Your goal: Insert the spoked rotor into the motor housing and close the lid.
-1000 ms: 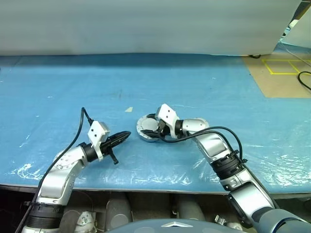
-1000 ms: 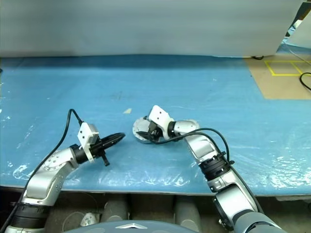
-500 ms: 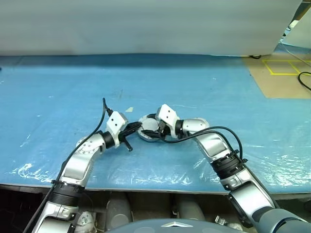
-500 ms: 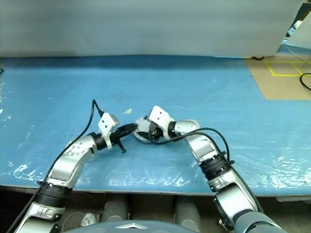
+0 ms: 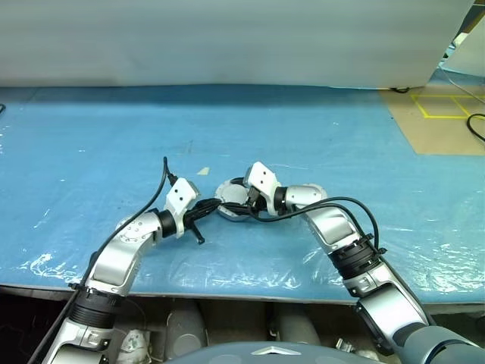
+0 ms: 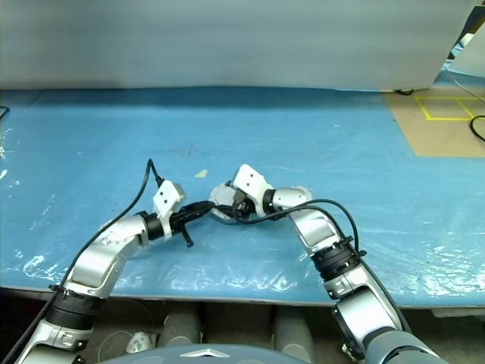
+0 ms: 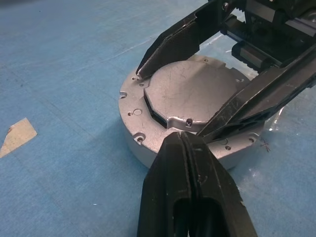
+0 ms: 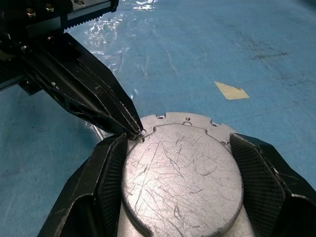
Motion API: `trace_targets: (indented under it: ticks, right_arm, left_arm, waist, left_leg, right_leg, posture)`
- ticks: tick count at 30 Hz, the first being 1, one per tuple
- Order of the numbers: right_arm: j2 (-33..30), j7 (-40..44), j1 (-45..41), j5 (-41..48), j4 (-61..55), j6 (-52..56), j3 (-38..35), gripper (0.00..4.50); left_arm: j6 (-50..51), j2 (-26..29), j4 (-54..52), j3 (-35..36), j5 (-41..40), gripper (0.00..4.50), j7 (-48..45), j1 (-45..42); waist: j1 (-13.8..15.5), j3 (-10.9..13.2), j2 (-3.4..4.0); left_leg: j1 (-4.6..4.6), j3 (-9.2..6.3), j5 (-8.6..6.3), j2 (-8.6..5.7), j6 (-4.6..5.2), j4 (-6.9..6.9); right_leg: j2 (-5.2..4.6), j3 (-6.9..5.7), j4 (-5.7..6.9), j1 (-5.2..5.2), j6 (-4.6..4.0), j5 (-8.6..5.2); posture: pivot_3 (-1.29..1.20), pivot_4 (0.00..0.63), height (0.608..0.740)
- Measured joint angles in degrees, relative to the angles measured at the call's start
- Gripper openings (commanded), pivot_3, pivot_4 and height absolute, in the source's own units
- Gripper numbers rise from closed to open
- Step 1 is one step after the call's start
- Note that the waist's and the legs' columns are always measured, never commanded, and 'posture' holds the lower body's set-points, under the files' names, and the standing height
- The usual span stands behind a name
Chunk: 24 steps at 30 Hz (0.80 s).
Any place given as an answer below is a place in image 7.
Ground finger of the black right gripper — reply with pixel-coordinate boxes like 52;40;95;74
136;0;233;80
197;43;316;143

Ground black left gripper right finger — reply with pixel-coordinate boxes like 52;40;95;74
183;132;258;237

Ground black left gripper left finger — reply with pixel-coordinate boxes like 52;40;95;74
137;132;196;237

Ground silver motor base copper windings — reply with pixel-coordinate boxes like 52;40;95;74
118;97;266;171

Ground silver domed motor cover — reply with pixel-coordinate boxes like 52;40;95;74
118;55;263;160

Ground blue table cover sheet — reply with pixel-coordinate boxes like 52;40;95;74
0;0;316;237

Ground beige tape scrap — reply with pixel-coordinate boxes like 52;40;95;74
0;118;39;159

